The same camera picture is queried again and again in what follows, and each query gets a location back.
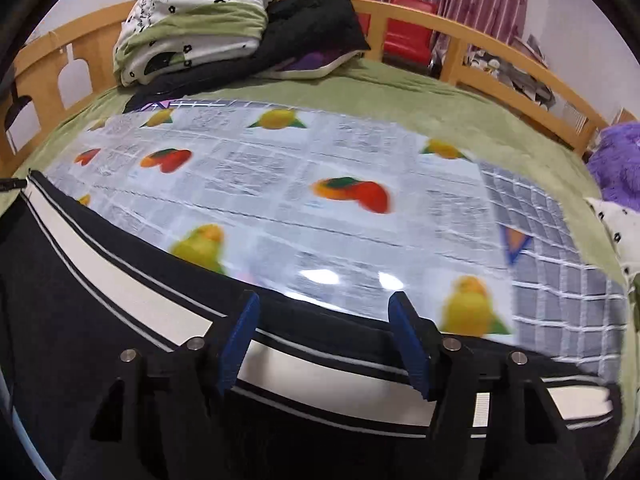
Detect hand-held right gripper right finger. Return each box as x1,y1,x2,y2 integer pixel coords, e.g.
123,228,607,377
388,290,586,480

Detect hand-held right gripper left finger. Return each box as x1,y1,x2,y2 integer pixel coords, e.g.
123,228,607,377
60,290,263,480

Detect black pants white striped waistband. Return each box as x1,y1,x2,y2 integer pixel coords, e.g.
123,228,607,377
0,170,623,480

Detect grey checked cloth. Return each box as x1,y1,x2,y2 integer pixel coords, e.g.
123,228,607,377
480,160,628,376

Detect fruit printed plastic sheet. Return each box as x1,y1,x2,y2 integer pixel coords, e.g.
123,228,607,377
47,100,521,337

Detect white pillow black dots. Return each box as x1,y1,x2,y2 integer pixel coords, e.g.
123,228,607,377
585,197,640,277

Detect green bed sheet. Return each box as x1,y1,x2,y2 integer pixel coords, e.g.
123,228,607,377
0,57,640,321

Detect purple plush toy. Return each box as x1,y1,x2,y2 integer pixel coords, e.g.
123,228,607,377
585,122,640,211

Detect purple cushion cream edge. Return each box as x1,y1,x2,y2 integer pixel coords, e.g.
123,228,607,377
255,50,363,81

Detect pile of household clutter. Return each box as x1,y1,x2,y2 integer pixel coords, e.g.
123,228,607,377
465,35,557,111

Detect red chair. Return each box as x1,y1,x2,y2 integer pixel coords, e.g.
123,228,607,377
384,0,434,59
350,0,375,45

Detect folded white green quilt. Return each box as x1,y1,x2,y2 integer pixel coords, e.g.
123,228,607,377
112,0,282,87

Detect wooden bed frame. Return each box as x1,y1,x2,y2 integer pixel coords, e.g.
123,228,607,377
0,0,610,181

